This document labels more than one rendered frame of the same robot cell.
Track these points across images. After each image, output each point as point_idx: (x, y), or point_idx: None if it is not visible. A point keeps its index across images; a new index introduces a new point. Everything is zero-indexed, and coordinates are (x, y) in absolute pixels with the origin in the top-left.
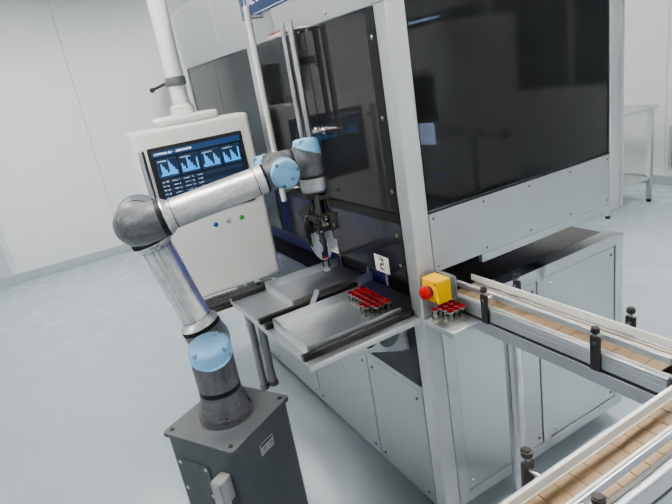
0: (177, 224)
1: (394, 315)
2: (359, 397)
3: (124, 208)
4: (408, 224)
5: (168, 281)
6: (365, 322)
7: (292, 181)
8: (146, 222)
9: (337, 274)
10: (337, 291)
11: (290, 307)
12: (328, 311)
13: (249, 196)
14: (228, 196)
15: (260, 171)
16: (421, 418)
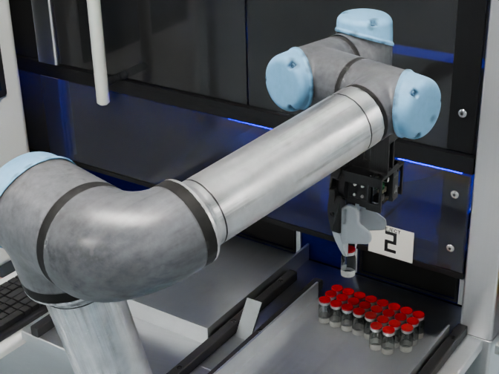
0: (223, 242)
1: (444, 342)
2: None
3: (99, 214)
4: (498, 176)
5: (113, 361)
6: (415, 367)
7: (431, 124)
8: (178, 249)
9: (223, 251)
10: (272, 294)
11: (208, 343)
12: (289, 343)
13: (349, 160)
14: (323, 165)
15: (373, 104)
16: None
